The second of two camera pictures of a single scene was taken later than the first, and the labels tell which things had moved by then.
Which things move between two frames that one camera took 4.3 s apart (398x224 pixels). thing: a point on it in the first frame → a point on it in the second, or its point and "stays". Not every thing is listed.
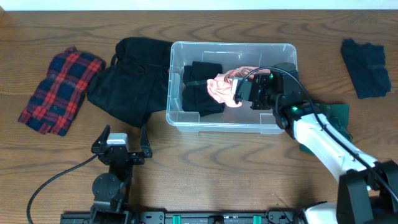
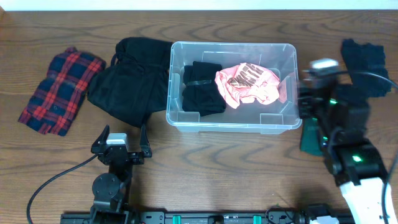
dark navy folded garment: [365, 64] stays
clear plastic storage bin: [199, 78] stays
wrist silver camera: [234, 84] → [324, 65]
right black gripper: [263, 78] → [308, 101]
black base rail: [268, 217] stays
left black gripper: [145, 154] stays
